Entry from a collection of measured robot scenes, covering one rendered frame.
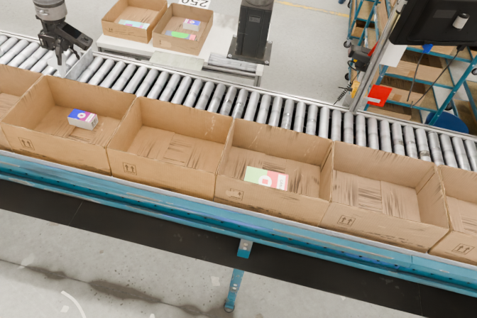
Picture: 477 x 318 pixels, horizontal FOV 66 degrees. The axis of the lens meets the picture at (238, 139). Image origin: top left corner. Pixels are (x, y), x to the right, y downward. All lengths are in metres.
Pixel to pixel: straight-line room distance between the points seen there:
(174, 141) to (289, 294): 1.13
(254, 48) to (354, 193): 1.11
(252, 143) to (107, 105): 0.62
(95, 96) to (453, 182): 1.47
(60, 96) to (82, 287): 1.04
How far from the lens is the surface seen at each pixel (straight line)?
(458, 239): 1.46
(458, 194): 1.74
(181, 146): 1.54
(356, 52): 1.93
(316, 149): 1.50
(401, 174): 1.61
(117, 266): 2.27
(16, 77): 1.81
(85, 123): 1.63
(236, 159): 1.51
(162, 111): 1.53
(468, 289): 1.66
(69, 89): 1.68
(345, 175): 1.58
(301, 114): 1.97
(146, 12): 2.65
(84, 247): 2.36
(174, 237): 1.61
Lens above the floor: 2.04
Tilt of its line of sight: 47 degrees down
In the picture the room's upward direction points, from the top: 9 degrees clockwise
